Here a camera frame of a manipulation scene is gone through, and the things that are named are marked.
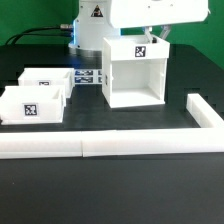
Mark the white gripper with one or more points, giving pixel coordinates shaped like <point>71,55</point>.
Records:
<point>142,13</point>

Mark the white drawer cabinet frame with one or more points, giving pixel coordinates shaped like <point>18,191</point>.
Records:
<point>134,71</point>

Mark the white front drawer box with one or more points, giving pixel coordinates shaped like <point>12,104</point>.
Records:
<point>32,104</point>

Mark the white drawer box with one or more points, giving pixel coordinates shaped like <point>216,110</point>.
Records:
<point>32,104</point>
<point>49,76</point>

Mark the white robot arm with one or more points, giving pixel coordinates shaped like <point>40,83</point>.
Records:
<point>101,18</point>

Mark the white rear drawer box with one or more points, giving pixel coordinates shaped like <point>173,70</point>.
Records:
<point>49,76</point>

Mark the white right side fence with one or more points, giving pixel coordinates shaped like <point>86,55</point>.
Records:
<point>202,112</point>

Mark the white marker tag sheet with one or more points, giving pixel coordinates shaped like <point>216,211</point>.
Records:
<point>88,76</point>

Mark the white front fence right segment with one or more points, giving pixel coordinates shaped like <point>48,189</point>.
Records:
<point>153,141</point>

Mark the white fence segment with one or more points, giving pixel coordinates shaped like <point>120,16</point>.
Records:
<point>153,141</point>
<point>40,145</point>

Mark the white front fence left segment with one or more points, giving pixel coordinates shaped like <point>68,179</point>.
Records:
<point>40,145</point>

